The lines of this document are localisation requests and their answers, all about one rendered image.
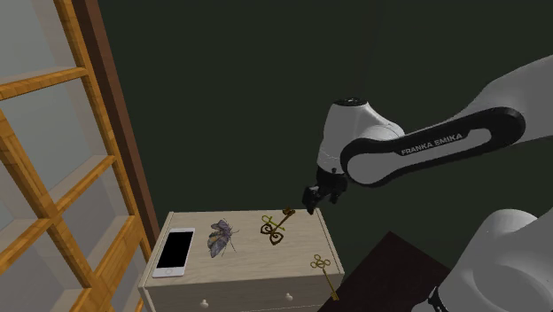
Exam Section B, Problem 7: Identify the white smartphone with black screen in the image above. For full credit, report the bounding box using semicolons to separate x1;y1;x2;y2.
152;227;197;279

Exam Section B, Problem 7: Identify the dark bronze ornate key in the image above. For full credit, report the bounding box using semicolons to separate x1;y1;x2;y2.
260;207;297;246

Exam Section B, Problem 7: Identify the grey moth figure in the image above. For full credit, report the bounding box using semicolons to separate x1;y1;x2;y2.
206;218;240;259

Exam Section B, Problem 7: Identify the pale wooden chest of drawers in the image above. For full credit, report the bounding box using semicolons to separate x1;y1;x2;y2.
137;207;346;312

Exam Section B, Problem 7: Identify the wooden lattice shelf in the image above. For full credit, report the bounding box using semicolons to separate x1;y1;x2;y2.
0;0;162;312

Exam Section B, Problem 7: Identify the small yellow-green key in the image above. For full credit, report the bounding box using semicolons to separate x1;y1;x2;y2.
261;214;287;232

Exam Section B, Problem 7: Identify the gold key with clover bow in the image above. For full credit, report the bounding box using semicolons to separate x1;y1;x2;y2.
309;253;339;301

